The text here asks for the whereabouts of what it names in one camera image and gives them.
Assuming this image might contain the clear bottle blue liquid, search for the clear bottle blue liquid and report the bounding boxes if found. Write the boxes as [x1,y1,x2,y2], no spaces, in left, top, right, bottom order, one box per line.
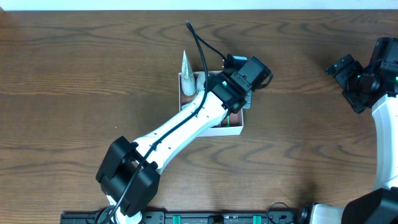
[196,73,206,93]

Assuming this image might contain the white cream tube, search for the white cream tube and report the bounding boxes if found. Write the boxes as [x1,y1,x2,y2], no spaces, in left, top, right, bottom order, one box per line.
[181,51,196,96]

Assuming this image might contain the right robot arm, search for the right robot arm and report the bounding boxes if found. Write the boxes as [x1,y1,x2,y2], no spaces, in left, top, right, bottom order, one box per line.
[299,37,397,224]

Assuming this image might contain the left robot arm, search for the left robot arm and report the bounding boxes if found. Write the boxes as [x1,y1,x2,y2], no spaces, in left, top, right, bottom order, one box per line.
[96,57,273,223]

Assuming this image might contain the white box pink interior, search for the white box pink interior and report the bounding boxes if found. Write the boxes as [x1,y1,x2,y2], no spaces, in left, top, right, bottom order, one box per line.
[177,72,244,137]

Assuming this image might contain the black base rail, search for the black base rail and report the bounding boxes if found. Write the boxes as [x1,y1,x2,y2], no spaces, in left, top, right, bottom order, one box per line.
[60,203,312,224]

